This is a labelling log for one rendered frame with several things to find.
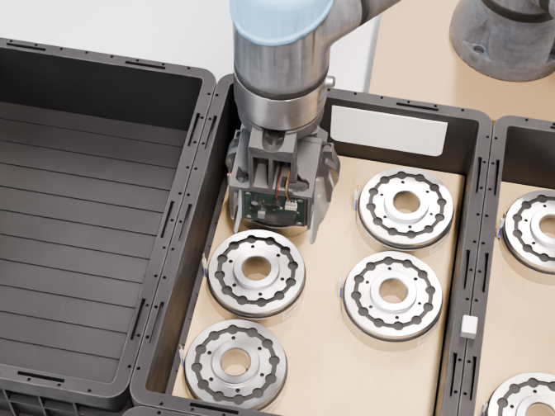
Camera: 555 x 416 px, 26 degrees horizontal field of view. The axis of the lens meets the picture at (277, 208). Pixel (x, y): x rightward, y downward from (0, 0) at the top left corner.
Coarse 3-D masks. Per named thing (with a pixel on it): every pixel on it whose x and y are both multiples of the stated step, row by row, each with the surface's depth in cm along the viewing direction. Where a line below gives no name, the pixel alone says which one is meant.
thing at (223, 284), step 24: (240, 240) 127; (264, 240) 127; (288, 240) 127; (216, 264) 126; (288, 264) 126; (216, 288) 124; (240, 288) 124; (288, 288) 124; (240, 312) 123; (264, 312) 123
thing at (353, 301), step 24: (360, 264) 126; (384, 264) 126; (408, 264) 126; (360, 288) 124; (432, 288) 124; (360, 312) 123; (384, 312) 122; (408, 312) 122; (432, 312) 122; (384, 336) 121; (408, 336) 121
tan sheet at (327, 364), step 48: (336, 192) 134; (336, 240) 131; (336, 288) 128; (192, 336) 125; (288, 336) 125; (336, 336) 125; (432, 336) 125; (288, 384) 122; (336, 384) 122; (384, 384) 122; (432, 384) 122
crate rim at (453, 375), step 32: (224, 96) 129; (352, 96) 129; (384, 96) 129; (480, 128) 127; (480, 160) 126; (192, 192) 122; (480, 192) 122; (480, 224) 120; (160, 288) 116; (160, 320) 114; (448, 352) 112; (448, 384) 111
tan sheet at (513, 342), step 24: (504, 192) 134; (528, 192) 134; (504, 264) 129; (504, 288) 128; (528, 288) 128; (552, 288) 128; (504, 312) 126; (528, 312) 126; (552, 312) 126; (504, 336) 125; (528, 336) 125; (552, 336) 125; (504, 360) 123; (528, 360) 123; (552, 360) 123; (480, 384) 122; (480, 408) 120
